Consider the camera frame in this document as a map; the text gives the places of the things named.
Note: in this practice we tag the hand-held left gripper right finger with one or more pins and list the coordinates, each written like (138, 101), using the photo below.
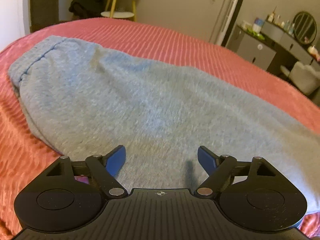
(206, 158)

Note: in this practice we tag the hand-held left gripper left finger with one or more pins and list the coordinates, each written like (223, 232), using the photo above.
(116, 158)

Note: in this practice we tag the grey sweat pants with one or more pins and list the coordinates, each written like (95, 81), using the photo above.
(125, 100)

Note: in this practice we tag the grey cabinet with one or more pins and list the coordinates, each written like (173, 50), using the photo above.
(252, 48)

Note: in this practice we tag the pink ribbed blanket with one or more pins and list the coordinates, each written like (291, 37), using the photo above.
(175, 40)

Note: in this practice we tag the white fluffy chair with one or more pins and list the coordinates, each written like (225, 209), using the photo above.
(303, 76)

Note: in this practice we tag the green item on cabinet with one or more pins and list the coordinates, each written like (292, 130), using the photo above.
(255, 33)

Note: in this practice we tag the grey vanity desk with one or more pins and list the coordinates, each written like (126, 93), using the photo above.
(285, 41)

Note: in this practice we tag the white and blue container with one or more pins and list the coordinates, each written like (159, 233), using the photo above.
(258, 25)

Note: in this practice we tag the tall white black-edged panel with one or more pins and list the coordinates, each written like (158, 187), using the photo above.
(228, 12)

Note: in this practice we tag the pink decorative item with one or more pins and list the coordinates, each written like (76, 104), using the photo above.
(313, 51)

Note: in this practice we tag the group of cosmetic bottles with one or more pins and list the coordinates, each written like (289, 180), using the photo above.
(277, 20)

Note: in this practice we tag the black bag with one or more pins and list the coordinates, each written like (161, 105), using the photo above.
(86, 3)

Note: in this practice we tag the round black-framed mirror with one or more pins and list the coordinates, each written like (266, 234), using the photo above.
(303, 26)

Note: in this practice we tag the dark door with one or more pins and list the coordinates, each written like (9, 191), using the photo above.
(43, 2)

